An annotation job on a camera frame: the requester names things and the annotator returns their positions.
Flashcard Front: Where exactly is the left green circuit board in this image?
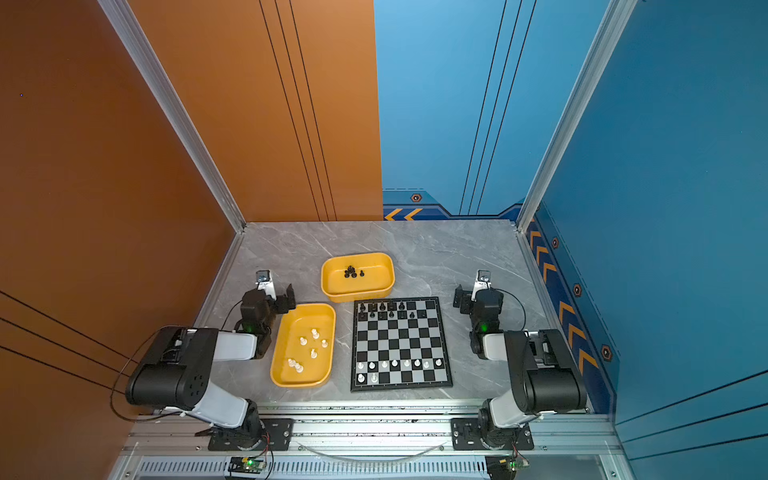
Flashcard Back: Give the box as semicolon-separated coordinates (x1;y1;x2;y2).
225;456;270;479

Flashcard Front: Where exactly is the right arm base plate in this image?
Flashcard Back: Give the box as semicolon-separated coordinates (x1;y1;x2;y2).
450;417;535;452

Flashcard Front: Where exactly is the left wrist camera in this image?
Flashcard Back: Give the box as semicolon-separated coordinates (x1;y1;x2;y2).
256;270;277;300

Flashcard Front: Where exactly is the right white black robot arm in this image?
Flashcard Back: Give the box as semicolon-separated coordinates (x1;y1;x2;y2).
453;285;588;450

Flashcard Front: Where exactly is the black white chess board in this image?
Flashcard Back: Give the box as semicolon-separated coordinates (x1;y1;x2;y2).
350;297;453;392

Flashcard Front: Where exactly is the green circuit board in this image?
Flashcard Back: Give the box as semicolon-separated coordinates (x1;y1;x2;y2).
225;456;270;479
485;456;530;480

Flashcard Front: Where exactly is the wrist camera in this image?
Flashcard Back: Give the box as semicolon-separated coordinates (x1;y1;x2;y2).
256;270;277;300
471;270;491;300

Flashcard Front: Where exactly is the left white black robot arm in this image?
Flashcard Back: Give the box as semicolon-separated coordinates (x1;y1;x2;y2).
125;282;297;452

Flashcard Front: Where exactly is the right green circuit board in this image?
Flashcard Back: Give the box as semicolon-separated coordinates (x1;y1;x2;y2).
485;456;530;480

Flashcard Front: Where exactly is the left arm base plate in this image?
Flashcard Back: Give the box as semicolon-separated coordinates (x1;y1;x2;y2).
207;417;294;453

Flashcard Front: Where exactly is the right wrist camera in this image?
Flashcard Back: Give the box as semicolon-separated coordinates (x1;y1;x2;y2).
471;270;491;300

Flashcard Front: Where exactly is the yellow tray with black pieces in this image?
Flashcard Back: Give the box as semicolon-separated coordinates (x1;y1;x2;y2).
321;252;395;303

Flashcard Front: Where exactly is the yellow tray with white pieces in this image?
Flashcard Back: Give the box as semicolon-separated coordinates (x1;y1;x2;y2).
270;303;336;389

